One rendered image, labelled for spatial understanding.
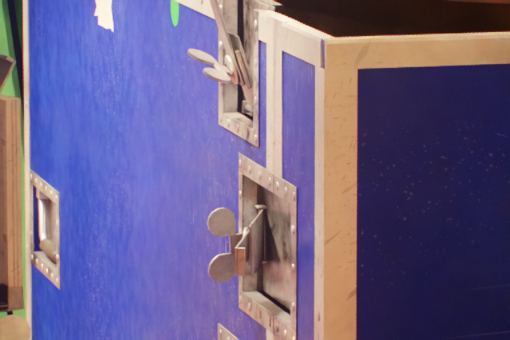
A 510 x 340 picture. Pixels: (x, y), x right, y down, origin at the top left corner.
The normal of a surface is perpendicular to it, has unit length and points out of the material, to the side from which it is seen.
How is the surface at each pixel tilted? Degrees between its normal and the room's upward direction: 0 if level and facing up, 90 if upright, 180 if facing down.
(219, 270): 96
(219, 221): 96
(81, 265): 90
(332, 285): 90
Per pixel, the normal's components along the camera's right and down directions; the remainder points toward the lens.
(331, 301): 0.26, 0.16
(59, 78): -0.97, 0.04
